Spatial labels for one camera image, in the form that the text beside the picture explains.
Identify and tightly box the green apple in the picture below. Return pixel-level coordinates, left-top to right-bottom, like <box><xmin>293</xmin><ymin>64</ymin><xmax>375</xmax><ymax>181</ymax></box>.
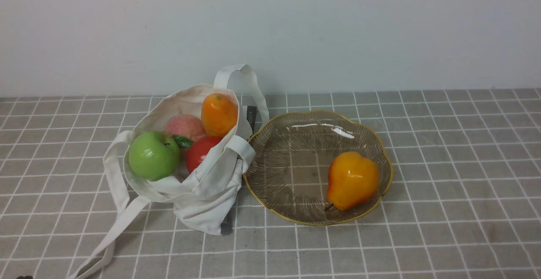
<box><xmin>128</xmin><ymin>131</ymin><xmax>181</xmax><ymax>181</ymax></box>

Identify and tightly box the orange mango fruit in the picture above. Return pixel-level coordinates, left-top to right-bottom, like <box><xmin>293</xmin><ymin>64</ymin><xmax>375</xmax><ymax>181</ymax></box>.
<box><xmin>201</xmin><ymin>93</ymin><xmax>238</xmax><ymax>138</ymax></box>

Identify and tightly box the gold-rimmed glass fruit plate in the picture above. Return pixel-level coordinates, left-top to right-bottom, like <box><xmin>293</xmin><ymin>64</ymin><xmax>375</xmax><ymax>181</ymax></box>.
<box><xmin>245</xmin><ymin>111</ymin><xmax>394</xmax><ymax>226</ymax></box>

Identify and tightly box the white cloth tote bag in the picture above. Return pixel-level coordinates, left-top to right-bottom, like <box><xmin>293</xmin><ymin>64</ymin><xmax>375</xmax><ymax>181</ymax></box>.
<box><xmin>69</xmin><ymin>64</ymin><xmax>269</xmax><ymax>279</ymax></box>

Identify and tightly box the red apple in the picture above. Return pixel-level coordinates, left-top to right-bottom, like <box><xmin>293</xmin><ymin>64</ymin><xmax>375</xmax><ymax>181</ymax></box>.
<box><xmin>186</xmin><ymin>136</ymin><xmax>222</xmax><ymax>174</ymax></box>

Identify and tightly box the pink peach with leaf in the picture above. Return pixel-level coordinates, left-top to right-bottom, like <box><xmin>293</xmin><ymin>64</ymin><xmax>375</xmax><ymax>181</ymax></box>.
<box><xmin>164</xmin><ymin>115</ymin><xmax>207</xmax><ymax>148</ymax></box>

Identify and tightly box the yellow orange pear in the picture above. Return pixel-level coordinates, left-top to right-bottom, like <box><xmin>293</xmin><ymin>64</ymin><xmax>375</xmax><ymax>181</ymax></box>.
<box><xmin>324</xmin><ymin>151</ymin><xmax>380</xmax><ymax>211</ymax></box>

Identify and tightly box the grey checked tablecloth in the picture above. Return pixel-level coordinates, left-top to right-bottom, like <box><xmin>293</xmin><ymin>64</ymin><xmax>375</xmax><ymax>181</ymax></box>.
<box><xmin>0</xmin><ymin>89</ymin><xmax>541</xmax><ymax>279</ymax></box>

